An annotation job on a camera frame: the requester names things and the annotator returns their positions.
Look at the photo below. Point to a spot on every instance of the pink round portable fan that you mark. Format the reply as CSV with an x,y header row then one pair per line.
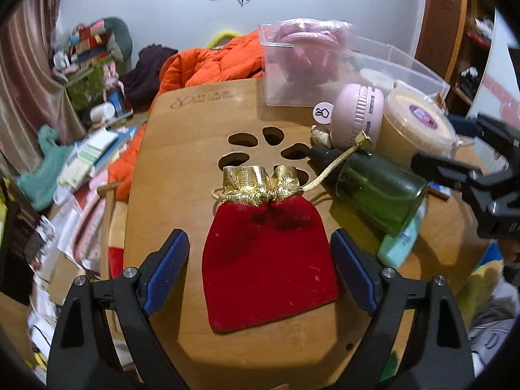
x,y
358,108

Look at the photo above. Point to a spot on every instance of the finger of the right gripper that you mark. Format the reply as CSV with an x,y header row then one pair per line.
x,y
465,126

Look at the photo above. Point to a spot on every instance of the mint lotion tube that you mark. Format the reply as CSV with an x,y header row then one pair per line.
x,y
394,251

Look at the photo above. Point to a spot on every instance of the dark purple garment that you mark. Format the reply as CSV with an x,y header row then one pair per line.
x,y
142,83

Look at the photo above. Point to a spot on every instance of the yellow curved headboard cushion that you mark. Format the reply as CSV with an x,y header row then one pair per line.
x,y
222,38

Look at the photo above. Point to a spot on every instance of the stack of books and papers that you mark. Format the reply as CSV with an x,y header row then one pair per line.
x,y
89,158

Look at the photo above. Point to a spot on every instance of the cream lidded tub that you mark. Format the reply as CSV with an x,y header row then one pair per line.
x,y
411,124

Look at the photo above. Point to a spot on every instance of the pink bunny figure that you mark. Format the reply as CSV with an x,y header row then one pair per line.
x,y
111,81

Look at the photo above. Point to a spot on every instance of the clear plastic storage bin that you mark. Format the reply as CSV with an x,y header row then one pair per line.
x,y
309,61

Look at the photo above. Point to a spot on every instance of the beige conch shell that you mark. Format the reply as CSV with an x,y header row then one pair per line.
x,y
321,136

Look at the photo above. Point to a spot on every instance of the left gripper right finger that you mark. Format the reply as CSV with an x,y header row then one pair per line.
x,y
437,353

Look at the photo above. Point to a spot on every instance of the red velvet drawstring pouch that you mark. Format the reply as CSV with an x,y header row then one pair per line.
x,y
266,256

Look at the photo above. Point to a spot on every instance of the green glass spray bottle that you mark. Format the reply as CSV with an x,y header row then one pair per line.
x,y
368,189

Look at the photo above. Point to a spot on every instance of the striped brown curtain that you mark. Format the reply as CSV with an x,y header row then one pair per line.
x,y
30,96

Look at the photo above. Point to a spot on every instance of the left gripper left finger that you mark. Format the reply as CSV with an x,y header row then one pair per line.
x,y
83,354

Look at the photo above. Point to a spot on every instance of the orange puffer jacket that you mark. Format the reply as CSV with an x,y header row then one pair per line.
x,y
241,58

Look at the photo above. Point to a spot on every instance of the wooden wardrobe shelf unit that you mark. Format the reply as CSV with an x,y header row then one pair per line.
x,y
455,43

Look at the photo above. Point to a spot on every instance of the teal plush dinosaur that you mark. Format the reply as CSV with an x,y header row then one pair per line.
x,y
39,186

